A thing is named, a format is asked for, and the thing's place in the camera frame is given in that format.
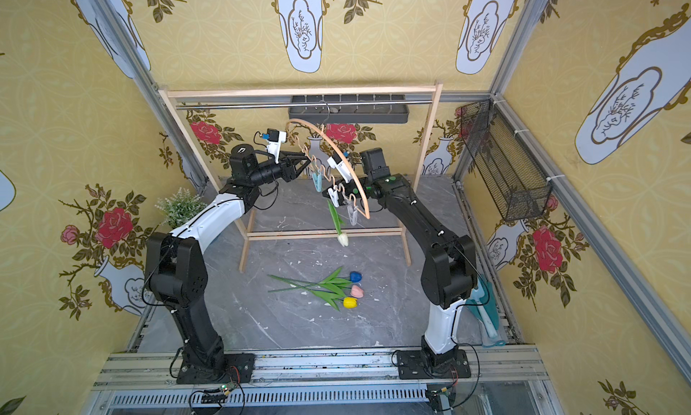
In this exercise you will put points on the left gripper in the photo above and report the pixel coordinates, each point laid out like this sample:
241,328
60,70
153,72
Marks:
283,167

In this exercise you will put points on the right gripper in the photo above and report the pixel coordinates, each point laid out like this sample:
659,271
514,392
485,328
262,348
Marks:
352,186

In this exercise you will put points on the white tulip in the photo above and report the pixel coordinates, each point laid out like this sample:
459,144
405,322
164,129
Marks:
337,221

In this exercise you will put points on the orange curved clip hanger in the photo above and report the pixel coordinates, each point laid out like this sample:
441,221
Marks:
339,184

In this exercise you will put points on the pink tulip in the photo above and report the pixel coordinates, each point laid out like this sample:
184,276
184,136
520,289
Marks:
288,282

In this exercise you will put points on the yellow tulip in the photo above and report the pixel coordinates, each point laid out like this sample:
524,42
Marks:
333,296

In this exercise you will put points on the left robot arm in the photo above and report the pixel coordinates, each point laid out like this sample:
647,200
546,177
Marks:
176,273

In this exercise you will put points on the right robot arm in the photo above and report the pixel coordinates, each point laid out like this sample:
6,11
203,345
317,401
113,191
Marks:
449,272

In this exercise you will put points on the white clothes peg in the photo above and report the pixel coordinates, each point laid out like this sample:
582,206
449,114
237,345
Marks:
334,197

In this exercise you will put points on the grey clothes peg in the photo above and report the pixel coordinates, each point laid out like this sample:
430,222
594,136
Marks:
352,213

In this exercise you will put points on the teal clothes peg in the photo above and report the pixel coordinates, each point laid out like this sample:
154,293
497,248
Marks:
317,179

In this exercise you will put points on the blue tulip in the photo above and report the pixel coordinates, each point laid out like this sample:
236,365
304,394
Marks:
345,277

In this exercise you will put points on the dark grey plastic tray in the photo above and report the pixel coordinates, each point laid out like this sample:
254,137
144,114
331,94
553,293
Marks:
380,109

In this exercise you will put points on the potted green plant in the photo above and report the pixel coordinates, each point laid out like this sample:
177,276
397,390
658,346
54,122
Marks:
180,208

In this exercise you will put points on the teal garden fork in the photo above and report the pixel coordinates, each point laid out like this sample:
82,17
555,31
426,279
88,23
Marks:
484,308

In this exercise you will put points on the small circuit board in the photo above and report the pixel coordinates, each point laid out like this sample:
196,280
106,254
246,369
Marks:
217,395

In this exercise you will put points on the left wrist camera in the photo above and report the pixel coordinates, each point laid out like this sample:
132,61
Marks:
274,140

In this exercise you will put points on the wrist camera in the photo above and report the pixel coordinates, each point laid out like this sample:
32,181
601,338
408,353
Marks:
341,166
274,140

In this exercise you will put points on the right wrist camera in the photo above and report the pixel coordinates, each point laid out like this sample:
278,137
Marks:
341,166

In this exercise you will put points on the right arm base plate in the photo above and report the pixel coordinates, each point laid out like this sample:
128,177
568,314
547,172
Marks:
421,364

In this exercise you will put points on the black wire mesh basket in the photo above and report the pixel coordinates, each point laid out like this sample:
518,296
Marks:
518,186

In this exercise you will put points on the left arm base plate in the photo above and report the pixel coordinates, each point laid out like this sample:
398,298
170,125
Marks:
223,369

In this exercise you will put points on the aluminium mounting rail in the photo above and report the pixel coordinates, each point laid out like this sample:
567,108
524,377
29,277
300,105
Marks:
510,379

